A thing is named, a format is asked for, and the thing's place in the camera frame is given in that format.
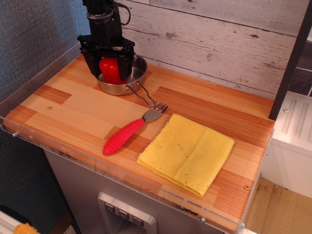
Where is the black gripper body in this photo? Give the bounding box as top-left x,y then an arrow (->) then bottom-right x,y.
78,14 -> 136,60

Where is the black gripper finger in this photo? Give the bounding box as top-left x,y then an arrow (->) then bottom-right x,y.
117,53 -> 135,81
81,50 -> 102,77

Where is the red capsicum with green stem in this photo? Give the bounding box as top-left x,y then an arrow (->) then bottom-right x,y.
99,57 -> 128,85

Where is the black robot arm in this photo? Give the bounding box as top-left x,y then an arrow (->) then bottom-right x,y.
78,0 -> 136,84

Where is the clear acrylic table guard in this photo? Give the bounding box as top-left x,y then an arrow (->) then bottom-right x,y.
1,55 -> 274,234

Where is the folded yellow cloth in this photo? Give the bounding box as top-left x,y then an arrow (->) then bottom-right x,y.
137,114 -> 234,197

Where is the grey toy fridge cabinet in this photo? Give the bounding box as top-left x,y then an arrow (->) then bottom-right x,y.
45,150 -> 222,234

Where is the orange object bottom left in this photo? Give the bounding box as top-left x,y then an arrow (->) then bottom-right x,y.
13,223 -> 38,234

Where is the white toy sink unit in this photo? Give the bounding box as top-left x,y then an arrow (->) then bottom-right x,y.
261,92 -> 312,197

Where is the stainless steel pot with handle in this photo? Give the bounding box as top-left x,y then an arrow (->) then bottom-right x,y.
97,56 -> 156,107

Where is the fork with red handle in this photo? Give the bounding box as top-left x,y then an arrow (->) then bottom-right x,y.
103,101 -> 168,156

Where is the dark vertical post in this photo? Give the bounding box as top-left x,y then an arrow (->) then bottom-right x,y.
269,0 -> 312,120

